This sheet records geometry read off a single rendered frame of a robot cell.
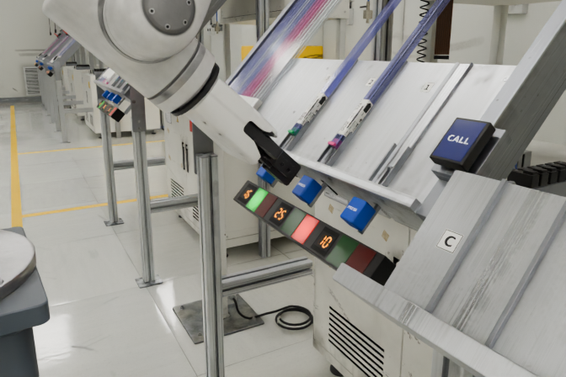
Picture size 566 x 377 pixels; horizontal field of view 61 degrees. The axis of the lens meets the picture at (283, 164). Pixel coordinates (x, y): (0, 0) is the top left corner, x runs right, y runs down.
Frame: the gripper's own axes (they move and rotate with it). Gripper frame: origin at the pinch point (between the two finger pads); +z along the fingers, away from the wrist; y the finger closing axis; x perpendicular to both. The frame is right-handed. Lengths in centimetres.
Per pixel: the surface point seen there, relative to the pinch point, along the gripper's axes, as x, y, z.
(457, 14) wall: 162, -155, 125
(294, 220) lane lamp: -4.4, 0.5, 6.2
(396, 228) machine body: 9.2, -17.7, 41.1
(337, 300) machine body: -10, -37, 59
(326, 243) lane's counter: -4.7, 8.4, 6.2
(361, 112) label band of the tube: 12.7, 0.8, 4.4
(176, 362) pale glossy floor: -52, -69, 52
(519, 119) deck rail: 16.6, 21.1, 6.7
